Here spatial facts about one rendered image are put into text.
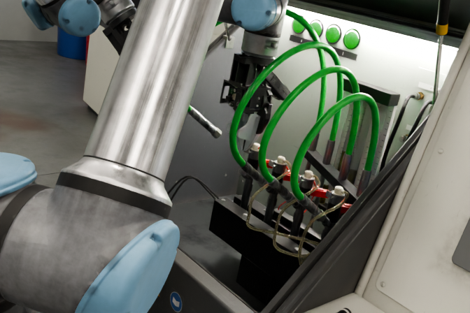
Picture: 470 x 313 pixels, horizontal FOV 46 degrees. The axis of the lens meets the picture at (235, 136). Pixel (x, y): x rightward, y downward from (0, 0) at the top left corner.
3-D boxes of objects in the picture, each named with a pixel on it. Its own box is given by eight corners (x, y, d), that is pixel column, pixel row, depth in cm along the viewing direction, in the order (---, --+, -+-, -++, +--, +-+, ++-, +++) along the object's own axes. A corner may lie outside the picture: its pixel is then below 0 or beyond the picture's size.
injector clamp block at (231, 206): (203, 256, 133) (214, 198, 128) (234, 247, 139) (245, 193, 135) (306, 339, 109) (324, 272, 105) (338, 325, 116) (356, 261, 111)
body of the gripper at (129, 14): (136, 77, 124) (103, 32, 122) (168, 55, 124) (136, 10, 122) (134, 77, 116) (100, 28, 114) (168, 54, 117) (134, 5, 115)
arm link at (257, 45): (262, 31, 118) (289, 39, 113) (258, 52, 120) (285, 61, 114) (236, 28, 113) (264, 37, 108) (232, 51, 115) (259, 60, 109)
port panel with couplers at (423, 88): (375, 195, 130) (411, 66, 121) (383, 193, 133) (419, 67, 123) (423, 219, 121) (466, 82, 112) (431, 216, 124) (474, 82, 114)
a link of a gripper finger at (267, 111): (245, 128, 120) (253, 90, 117) (251, 128, 121) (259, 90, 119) (260, 136, 117) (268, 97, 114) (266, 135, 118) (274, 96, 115)
